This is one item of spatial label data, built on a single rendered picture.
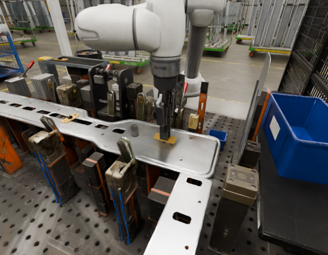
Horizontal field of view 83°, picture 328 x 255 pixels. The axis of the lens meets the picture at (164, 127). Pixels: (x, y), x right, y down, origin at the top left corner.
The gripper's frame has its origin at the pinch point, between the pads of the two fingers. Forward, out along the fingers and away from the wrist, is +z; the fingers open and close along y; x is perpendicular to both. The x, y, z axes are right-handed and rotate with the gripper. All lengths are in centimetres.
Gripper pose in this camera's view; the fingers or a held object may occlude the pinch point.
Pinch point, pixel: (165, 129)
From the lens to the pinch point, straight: 67.5
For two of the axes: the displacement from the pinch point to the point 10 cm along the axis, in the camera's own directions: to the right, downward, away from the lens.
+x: 9.3, 2.1, -3.2
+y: -3.8, 5.0, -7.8
